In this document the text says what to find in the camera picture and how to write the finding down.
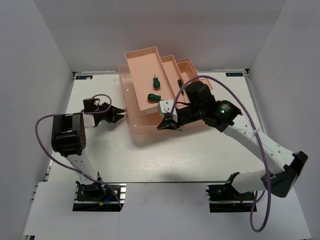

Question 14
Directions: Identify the pink plastic toolbox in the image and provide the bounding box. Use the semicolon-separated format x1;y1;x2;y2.
118;46;198;137

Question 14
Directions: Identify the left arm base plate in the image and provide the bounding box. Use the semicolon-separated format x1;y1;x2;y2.
72;181;126;212

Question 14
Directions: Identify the black green precision screwdriver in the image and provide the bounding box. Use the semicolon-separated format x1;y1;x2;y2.
177;79;184;96

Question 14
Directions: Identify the black blue lock sticker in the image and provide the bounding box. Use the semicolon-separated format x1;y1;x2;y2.
225;72;244;77

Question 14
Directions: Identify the green orange handled screwdriver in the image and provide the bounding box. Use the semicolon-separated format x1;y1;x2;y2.
147;93;163;103

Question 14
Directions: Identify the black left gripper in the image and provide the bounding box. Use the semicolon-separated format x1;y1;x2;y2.
95;101;126;123

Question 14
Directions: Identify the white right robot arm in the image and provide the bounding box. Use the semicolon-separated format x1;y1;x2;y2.
157;81;308;200

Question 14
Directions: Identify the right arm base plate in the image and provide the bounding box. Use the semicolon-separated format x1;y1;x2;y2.
206;184;255;213

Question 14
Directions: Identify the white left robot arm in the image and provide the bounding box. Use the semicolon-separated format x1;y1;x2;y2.
51;96;125;200

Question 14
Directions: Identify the stubby green screwdriver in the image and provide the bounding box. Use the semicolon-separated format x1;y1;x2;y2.
152;74;161;90

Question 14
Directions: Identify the left blue table sticker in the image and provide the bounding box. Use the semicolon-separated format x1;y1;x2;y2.
75;75;93;80

